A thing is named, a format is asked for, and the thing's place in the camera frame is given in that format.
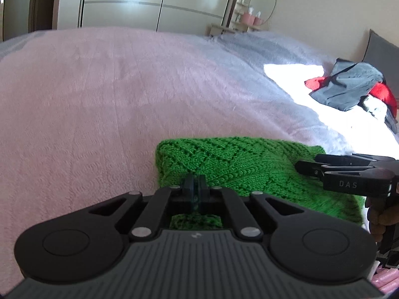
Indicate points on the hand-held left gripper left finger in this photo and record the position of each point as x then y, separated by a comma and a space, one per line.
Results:
189, 187

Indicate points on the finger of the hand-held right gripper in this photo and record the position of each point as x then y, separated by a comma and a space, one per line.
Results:
311, 168
358, 158

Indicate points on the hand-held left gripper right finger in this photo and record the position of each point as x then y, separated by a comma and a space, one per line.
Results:
202, 188

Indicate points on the green knit sweater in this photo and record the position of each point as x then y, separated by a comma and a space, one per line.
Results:
243, 162

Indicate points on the person's right hand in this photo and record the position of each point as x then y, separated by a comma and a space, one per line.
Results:
377, 222

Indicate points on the dark grey garment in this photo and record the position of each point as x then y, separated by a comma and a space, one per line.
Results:
392, 121

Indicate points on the white and grey garment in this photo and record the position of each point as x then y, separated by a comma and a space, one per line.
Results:
374, 106

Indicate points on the red garment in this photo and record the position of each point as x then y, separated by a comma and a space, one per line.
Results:
385, 93

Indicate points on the pink plastic packet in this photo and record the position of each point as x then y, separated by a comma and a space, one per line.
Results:
386, 274
389, 287

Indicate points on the grey pillow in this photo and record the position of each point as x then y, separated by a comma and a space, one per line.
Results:
382, 49

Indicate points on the white vanity table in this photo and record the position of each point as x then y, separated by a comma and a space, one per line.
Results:
224, 29

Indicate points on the white shelf unit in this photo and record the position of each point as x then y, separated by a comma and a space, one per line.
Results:
240, 9

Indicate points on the beige wardrobe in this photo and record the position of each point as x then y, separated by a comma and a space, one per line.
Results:
140, 0

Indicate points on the beige door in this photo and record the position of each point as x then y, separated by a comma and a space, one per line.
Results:
18, 9

